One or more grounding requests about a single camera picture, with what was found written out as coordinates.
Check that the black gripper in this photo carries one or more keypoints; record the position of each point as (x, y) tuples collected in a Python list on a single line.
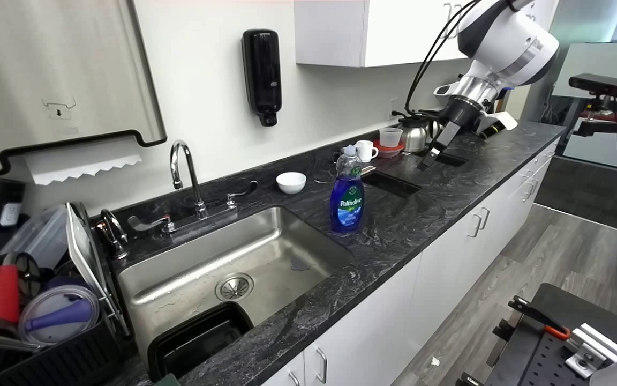
[(465, 100)]

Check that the blue dish soap bottle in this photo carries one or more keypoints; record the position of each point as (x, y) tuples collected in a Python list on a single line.
[(348, 192)]

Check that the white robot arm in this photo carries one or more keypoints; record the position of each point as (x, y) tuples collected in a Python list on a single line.
[(505, 50)]

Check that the stainless steel sink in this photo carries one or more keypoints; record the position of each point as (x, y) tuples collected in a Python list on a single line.
[(260, 262)]

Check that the chrome sink faucet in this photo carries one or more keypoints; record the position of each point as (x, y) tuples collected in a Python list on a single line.
[(181, 157)]

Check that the black tray in sink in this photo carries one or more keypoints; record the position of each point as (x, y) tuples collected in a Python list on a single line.
[(189, 343)]

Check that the steel coffee carafe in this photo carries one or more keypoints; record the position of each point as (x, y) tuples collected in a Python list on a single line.
[(413, 131)]

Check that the clear measuring cup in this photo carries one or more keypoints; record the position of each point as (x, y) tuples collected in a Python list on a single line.
[(390, 138)]

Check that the white mug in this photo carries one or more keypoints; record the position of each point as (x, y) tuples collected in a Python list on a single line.
[(367, 150)]

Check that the white upper cabinet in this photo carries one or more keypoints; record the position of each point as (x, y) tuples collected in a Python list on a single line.
[(368, 33)]

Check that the small white bowl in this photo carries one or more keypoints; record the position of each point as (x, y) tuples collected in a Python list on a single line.
[(292, 181)]

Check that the white lower cabinets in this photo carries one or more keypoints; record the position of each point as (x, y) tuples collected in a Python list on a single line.
[(377, 338)]

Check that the black tool cart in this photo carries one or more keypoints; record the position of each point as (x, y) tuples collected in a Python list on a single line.
[(558, 338)]

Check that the steel paper towel dispenser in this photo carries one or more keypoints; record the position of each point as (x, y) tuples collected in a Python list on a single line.
[(73, 70)]

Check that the blue lidded plastic container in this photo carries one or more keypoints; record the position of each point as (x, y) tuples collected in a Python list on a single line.
[(58, 313)]

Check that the black dish rack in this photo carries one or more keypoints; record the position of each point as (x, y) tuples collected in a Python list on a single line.
[(93, 355)]

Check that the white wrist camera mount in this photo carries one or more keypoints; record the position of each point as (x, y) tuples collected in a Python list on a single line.
[(493, 122)]

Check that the black wall soap dispenser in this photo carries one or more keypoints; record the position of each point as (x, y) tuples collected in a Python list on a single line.
[(261, 68)]

